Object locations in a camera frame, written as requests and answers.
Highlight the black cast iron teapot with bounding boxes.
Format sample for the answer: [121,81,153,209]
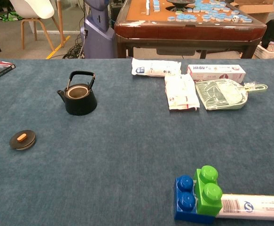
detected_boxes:
[56,71,98,116]

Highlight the green dustpan in plastic bag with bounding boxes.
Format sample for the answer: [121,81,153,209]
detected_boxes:
[195,79,268,111]

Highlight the white pink toothpaste box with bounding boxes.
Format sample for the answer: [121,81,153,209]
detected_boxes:
[187,64,246,83]

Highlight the white chair wooden legs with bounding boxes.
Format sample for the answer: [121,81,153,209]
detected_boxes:
[9,0,66,50]

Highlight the black round dish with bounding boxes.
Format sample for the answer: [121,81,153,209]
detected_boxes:
[166,0,196,12]

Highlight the blue felt tablecloth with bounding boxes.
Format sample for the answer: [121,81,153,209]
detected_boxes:
[0,58,274,226]

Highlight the green toy building block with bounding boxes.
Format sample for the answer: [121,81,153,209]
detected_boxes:
[193,165,223,216]

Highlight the blue purple machine base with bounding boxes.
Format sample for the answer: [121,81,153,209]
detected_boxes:
[80,0,116,59]

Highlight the white plastic basket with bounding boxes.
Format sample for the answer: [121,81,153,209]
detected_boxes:
[254,42,274,59]

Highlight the green fabric item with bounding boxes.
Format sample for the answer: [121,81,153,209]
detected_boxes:
[0,11,23,22]

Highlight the white cardboard tube box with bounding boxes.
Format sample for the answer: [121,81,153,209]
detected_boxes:
[215,194,274,221]

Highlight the black teapot lid orange knob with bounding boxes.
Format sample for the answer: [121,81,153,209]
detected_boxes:
[9,129,37,151]

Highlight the brown cardboard box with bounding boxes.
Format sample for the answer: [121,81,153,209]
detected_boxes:
[229,0,274,24]

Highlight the brown mahjong table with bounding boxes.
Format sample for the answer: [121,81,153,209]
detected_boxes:
[114,0,267,59]

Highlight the white plastic pouch blue logo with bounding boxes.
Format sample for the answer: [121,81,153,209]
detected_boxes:
[131,57,182,78]

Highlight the white packet red print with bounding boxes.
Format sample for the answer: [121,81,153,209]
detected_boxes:
[164,73,201,111]

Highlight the blue toy building block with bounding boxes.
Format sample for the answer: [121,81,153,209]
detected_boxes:
[173,174,216,225]

